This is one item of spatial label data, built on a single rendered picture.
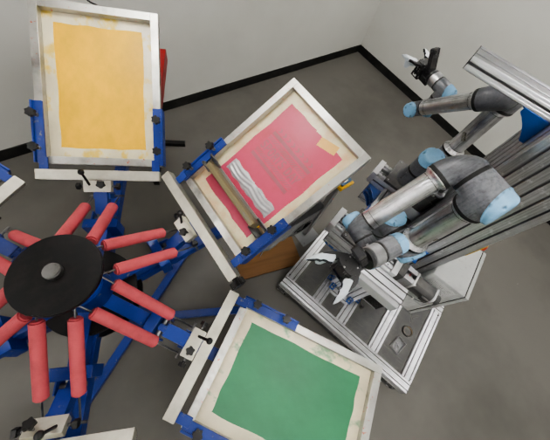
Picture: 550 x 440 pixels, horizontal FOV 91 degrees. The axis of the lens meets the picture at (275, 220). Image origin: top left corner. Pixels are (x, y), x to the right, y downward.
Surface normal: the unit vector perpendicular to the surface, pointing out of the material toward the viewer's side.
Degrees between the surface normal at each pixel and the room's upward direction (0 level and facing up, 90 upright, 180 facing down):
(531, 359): 0
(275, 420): 0
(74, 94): 32
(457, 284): 0
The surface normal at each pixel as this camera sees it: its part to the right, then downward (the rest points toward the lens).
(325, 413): 0.18, -0.44
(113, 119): 0.21, 0.10
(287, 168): -0.26, -0.14
